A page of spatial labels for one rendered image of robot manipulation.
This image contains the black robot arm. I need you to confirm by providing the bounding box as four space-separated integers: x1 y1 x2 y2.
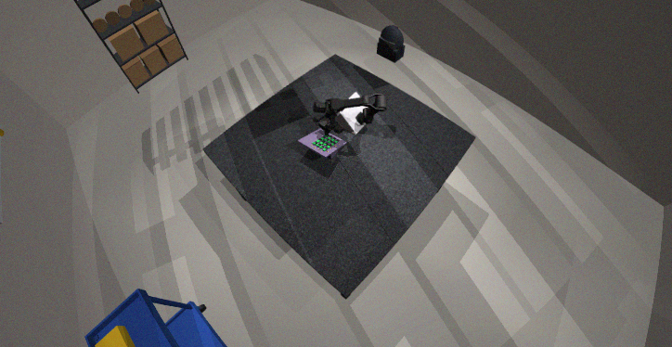
313 94 388 130

